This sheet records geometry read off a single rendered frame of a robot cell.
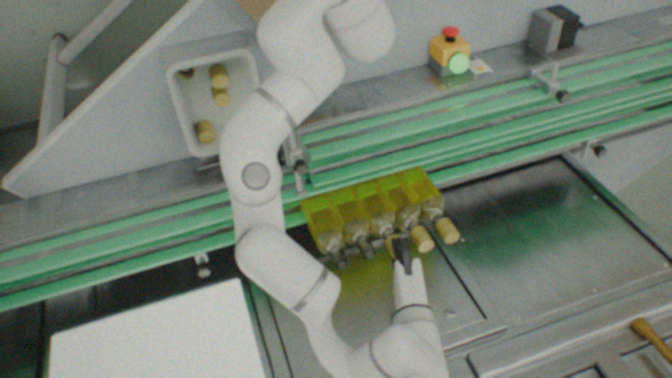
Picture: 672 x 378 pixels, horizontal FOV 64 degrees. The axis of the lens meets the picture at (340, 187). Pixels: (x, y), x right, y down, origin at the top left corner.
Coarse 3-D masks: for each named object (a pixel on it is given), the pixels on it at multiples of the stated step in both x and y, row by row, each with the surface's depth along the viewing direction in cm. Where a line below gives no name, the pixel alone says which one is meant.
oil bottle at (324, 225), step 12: (324, 192) 118; (300, 204) 120; (312, 204) 115; (324, 204) 115; (312, 216) 113; (324, 216) 112; (336, 216) 113; (312, 228) 112; (324, 228) 110; (336, 228) 110; (324, 240) 108; (336, 240) 109; (324, 252) 110
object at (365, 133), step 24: (648, 48) 133; (576, 72) 127; (600, 72) 127; (624, 72) 126; (456, 96) 122; (480, 96) 122; (504, 96) 122; (528, 96) 121; (384, 120) 117; (408, 120) 117; (432, 120) 116; (456, 120) 116; (312, 144) 113; (336, 144) 112; (360, 144) 112
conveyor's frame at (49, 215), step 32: (576, 32) 138; (608, 32) 137; (640, 32) 135; (480, 64) 129; (512, 64) 128; (544, 64) 127; (352, 96) 122; (384, 96) 121; (416, 96) 120; (320, 128) 116; (192, 160) 124; (64, 192) 118; (96, 192) 117; (128, 192) 117; (160, 192) 116; (192, 192) 116; (0, 224) 112; (32, 224) 111; (64, 224) 110
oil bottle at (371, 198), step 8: (360, 184) 119; (368, 184) 118; (376, 184) 118; (360, 192) 117; (368, 192) 117; (376, 192) 116; (360, 200) 115; (368, 200) 115; (376, 200) 115; (384, 200) 114; (368, 208) 113; (376, 208) 113; (384, 208) 113; (368, 216) 112; (376, 216) 111; (384, 216) 111; (392, 216) 111; (376, 224) 111; (384, 224) 111; (392, 224) 111; (376, 232) 112
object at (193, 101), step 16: (176, 64) 101; (192, 64) 101; (208, 64) 110; (224, 64) 111; (240, 64) 113; (176, 80) 108; (192, 80) 111; (208, 80) 112; (240, 80) 115; (256, 80) 108; (176, 96) 105; (192, 96) 113; (208, 96) 115; (240, 96) 117; (192, 112) 116; (208, 112) 117; (224, 112) 118; (192, 128) 118; (192, 144) 113; (208, 144) 117
